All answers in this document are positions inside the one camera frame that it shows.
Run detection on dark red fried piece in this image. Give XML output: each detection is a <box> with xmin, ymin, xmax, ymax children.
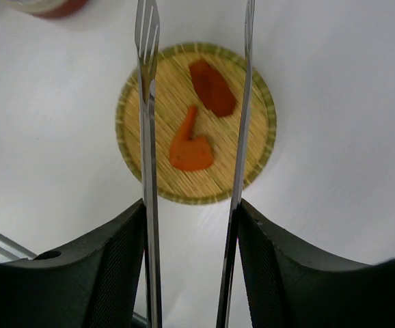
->
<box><xmin>189</xmin><ymin>59</ymin><xmax>236</xmax><ymax>118</ymax></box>

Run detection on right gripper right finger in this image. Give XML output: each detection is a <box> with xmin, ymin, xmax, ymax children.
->
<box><xmin>239</xmin><ymin>200</ymin><xmax>395</xmax><ymax>327</ymax></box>

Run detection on orange fried chicken piece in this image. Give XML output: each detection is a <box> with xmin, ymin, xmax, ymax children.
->
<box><xmin>169</xmin><ymin>105</ymin><xmax>214</xmax><ymax>172</ymax></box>

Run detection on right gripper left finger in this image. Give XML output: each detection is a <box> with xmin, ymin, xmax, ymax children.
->
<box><xmin>0</xmin><ymin>201</ymin><xmax>144</xmax><ymax>327</ymax></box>

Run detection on steel bowl red base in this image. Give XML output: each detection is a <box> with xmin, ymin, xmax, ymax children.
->
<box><xmin>1</xmin><ymin>0</ymin><xmax>89</xmax><ymax>19</ymax></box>

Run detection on steel food tongs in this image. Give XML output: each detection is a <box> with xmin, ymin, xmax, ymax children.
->
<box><xmin>135</xmin><ymin>1</ymin><xmax>255</xmax><ymax>327</ymax></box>

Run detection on round bamboo tray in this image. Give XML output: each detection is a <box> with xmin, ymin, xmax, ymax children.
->
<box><xmin>115</xmin><ymin>41</ymin><xmax>277</xmax><ymax>208</ymax></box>

